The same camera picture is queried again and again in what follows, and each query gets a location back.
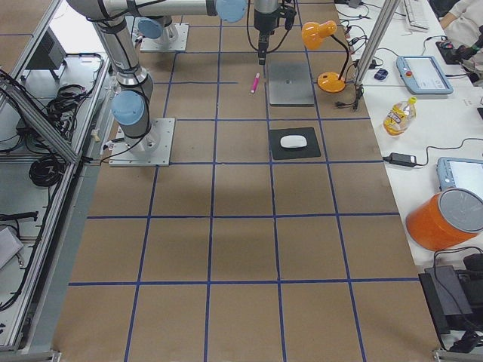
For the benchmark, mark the white computer mouse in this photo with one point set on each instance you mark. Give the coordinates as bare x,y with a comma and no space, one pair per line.
293,141

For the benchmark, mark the orange cylindrical container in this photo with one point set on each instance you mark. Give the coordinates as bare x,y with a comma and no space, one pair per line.
447,219

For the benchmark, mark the black mousepad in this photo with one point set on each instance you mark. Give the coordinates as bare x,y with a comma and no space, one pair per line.
278,153

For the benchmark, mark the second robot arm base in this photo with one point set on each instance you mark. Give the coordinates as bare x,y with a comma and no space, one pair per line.
162,35

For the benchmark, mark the pink marker pen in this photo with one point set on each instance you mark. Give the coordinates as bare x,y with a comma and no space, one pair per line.
255,83

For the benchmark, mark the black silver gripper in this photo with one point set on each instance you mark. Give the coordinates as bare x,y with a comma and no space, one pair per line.
263,21

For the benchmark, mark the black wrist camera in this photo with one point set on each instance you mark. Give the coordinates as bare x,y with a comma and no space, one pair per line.
288,13

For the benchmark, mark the small dark blue object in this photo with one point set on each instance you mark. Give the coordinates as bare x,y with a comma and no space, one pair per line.
381,74

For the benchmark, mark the black power adapter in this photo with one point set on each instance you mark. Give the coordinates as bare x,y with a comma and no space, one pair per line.
400,159

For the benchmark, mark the blue teach pendant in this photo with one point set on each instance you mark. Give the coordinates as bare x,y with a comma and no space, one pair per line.
462,173
422,75

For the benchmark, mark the grey closed laptop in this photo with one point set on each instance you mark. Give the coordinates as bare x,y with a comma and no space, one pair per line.
290,84

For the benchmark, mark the aluminium frame post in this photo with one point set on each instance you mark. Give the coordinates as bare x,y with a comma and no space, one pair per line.
377,33

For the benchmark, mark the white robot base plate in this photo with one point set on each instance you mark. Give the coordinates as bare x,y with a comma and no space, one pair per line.
153,150

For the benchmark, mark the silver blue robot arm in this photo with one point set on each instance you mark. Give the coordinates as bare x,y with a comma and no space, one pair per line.
131,106

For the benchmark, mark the yellow drink bottle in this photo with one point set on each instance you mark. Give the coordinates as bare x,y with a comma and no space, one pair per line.
400,116

